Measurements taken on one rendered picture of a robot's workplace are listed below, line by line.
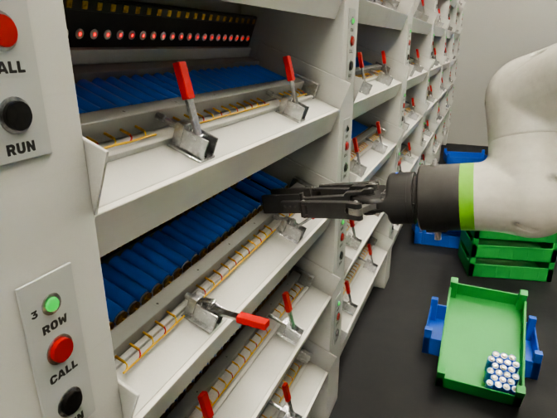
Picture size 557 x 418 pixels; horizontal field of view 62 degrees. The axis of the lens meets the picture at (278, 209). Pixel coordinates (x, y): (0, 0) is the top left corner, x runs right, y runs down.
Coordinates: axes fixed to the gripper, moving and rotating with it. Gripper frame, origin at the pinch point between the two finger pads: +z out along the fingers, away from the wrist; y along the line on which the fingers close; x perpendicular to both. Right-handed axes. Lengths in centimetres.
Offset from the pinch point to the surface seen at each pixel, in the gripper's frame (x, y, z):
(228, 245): -1.8, -14.8, 2.8
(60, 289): 8.2, -46.5, -4.7
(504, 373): -59, 43, -32
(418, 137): -18, 158, 1
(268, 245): -5.4, -5.9, 1.5
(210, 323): -5.7, -27.8, -1.5
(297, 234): -5.4, -1.1, -1.5
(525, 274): -66, 115, -41
